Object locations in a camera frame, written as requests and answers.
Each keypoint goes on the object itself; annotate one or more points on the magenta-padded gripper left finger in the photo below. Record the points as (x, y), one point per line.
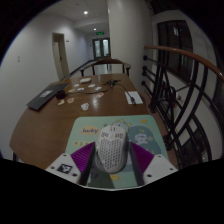
(63, 166)

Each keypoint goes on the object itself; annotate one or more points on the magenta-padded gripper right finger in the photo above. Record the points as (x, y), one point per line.
(160, 168)

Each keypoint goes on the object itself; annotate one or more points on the white perforated computer mouse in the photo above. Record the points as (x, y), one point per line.
(112, 150)

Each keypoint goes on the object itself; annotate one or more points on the green cartoon print mouse pad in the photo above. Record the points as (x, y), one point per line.
(146, 130)

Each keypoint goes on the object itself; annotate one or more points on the small beige sticker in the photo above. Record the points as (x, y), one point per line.
(61, 103)

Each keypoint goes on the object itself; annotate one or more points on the small orange sticker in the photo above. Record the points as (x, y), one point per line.
(70, 100)

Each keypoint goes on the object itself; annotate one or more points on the closed black laptop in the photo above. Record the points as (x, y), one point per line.
(45, 97)

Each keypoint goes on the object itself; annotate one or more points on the small black box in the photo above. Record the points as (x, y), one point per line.
(60, 94)

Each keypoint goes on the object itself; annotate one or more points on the white paper card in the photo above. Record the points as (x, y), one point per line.
(133, 96)

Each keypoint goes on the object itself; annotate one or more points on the small red white sticker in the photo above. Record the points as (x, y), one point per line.
(99, 95)

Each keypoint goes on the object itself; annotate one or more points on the small white box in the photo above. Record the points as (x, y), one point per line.
(85, 80)

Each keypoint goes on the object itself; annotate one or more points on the beige side door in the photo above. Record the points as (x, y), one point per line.
(61, 56)

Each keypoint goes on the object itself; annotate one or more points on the brown wooden armchair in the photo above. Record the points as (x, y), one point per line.
(106, 61)

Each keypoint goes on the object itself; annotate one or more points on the black railing with wooden handrail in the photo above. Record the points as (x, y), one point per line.
(180, 53)

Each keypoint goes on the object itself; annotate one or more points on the dark framed window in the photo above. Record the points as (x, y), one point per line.
(175, 50)

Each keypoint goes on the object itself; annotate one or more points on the glazed double door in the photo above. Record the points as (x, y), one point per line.
(101, 48)

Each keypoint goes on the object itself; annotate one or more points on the green exit sign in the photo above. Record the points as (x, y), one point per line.
(100, 33)

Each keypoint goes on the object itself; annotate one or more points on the round ceiling light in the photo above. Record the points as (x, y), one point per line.
(85, 12)
(94, 29)

